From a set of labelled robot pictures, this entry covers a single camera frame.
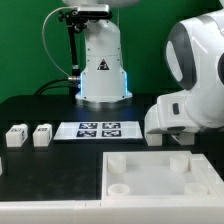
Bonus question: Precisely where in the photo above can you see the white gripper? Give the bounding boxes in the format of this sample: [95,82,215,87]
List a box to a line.
[144,91,224,135]

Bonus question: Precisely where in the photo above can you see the white square tabletop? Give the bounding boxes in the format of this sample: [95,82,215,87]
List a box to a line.
[101,151,224,200]

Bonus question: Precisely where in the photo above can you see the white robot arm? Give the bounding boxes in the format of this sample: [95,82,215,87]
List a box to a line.
[62,0,224,135]

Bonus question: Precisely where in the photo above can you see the white marker sheet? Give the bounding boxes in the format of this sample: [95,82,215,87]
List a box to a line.
[54,121,142,140]

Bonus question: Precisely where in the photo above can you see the white part at left edge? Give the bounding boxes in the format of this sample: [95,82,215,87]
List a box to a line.
[0,157,3,176]

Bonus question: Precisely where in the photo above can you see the white L-shaped obstacle wall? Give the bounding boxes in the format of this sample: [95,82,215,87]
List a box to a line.
[0,153,224,224]

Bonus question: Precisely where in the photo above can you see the black camera on stand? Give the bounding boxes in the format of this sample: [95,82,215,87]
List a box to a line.
[58,5,112,96]

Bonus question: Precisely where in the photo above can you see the black base cable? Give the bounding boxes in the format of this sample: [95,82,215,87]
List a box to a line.
[34,75,82,97]

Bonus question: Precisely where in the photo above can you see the white camera cable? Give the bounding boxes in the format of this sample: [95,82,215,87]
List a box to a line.
[41,6,79,78]

